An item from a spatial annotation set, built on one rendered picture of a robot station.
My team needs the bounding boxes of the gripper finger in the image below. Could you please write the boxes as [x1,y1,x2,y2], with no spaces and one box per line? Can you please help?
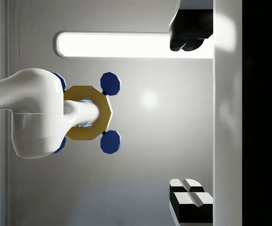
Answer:
[169,178,214,226]
[169,9,214,52]

